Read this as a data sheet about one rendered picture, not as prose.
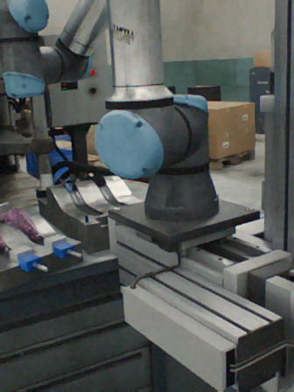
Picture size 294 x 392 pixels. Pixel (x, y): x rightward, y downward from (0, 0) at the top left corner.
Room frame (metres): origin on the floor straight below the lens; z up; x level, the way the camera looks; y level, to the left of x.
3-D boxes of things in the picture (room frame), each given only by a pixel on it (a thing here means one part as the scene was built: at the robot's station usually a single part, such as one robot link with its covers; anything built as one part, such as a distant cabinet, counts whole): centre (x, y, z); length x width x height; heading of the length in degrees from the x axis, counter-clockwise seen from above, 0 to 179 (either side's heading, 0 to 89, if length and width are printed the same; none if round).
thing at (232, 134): (6.69, -0.79, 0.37); 1.20 x 0.82 x 0.74; 44
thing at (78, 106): (2.37, 0.30, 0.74); 0.31 x 0.22 x 1.47; 117
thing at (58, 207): (1.65, 0.17, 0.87); 0.50 x 0.26 x 0.14; 27
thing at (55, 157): (5.44, 0.97, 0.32); 0.60 x 0.41 x 0.22; 42
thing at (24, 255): (1.19, 0.29, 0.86); 0.13 x 0.05 x 0.05; 44
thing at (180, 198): (0.98, -0.07, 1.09); 0.15 x 0.15 x 0.10
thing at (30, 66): (1.02, 0.21, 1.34); 0.11 x 0.08 x 0.11; 148
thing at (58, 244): (1.26, 0.22, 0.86); 0.13 x 0.05 x 0.05; 44
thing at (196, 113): (0.97, -0.07, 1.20); 0.13 x 0.12 x 0.14; 148
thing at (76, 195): (1.64, 0.17, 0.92); 0.35 x 0.16 x 0.09; 27
